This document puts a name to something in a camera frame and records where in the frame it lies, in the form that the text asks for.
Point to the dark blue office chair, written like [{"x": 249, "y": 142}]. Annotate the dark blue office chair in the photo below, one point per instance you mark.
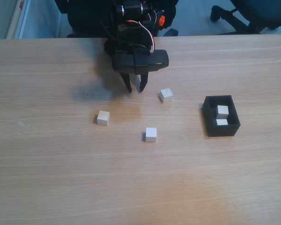
[{"x": 260, "y": 11}]

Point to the white wooden block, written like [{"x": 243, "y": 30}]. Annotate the white wooden block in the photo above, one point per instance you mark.
[
  {"x": 222, "y": 111},
  {"x": 103, "y": 117},
  {"x": 151, "y": 134},
  {"x": 222, "y": 122}
]

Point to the white board panel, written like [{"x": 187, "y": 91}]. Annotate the white board panel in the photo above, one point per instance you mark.
[{"x": 18, "y": 18}]

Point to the orange clamp knob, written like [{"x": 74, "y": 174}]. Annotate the orange clamp knob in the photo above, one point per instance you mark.
[{"x": 162, "y": 20}]

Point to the black open box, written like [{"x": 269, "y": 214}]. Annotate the black open box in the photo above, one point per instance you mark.
[{"x": 224, "y": 131}]

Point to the white block with diagonal line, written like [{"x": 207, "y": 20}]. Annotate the white block with diagonal line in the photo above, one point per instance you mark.
[{"x": 165, "y": 95}]

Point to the black camera box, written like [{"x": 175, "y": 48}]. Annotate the black camera box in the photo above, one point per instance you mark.
[{"x": 154, "y": 61}]

